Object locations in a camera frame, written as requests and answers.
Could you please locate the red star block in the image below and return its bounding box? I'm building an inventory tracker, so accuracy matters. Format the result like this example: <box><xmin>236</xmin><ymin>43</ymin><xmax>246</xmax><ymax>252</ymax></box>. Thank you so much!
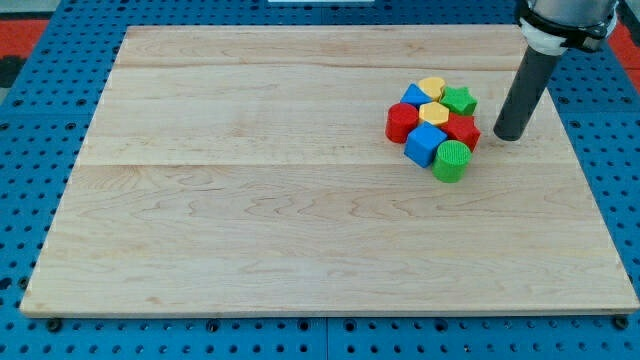
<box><xmin>440</xmin><ymin>113</ymin><xmax>481</xmax><ymax>152</ymax></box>

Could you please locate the green star block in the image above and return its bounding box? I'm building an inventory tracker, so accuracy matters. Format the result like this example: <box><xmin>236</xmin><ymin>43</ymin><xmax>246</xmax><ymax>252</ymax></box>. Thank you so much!
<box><xmin>440</xmin><ymin>86</ymin><xmax>478</xmax><ymax>116</ymax></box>

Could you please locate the light wooden board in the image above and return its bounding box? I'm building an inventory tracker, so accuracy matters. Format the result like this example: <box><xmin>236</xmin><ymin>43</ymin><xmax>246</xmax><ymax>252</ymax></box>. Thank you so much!
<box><xmin>20</xmin><ymin>25</ymin><xmax>639</xmax><ymax>318</ymax></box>

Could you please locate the red cylinder block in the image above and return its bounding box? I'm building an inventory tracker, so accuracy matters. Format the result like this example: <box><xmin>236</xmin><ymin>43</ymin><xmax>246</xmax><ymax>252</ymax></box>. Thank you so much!
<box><xmin>385</xmin><ymin>103</ymin><xmax>419</xmax><ymax>143</ymax></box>

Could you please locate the blue cube block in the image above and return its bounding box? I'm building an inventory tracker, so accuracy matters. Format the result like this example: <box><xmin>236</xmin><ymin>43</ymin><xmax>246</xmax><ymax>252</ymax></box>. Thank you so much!
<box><xmin>404</xmin><ymin>122</ymin><xmax>447</xmax><ymax>168</ymax></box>

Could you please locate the blue triangle block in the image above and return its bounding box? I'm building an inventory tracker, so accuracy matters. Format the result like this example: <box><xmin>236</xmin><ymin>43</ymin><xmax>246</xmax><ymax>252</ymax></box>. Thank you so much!
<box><xmin>400</xmin><ymin>83</ymin><xmax>432</xmax><ymax>109</ymax></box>

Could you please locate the yellow hexagon block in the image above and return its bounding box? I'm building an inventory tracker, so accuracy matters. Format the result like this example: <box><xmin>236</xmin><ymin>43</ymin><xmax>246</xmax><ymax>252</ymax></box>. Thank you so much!
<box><xmin>418</xmin><ymin>102</ymin><xmax>450</xmax><ymax>127</ymax></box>

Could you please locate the green cylinder block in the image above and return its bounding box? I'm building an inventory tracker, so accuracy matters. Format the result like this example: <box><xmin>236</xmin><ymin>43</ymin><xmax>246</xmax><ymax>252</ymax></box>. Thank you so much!
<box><xmin>432</xmin><ymin>140</ymin><xmax>472</xmax><ymax>183</ymax></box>

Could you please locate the yellow heart block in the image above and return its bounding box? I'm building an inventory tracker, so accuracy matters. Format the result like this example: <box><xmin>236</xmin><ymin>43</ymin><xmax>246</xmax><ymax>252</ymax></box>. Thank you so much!
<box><xmin>417</xmin><ymin>77</ymin><xmax>446</xmax><ymax>102</ymax></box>

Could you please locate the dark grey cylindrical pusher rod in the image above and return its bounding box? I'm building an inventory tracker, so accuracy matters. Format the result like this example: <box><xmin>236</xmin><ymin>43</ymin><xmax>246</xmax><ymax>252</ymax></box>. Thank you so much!
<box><xmin>493</xmin><ymin>46</ymin><xmax>560</xmax><ymax>141</ymax></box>

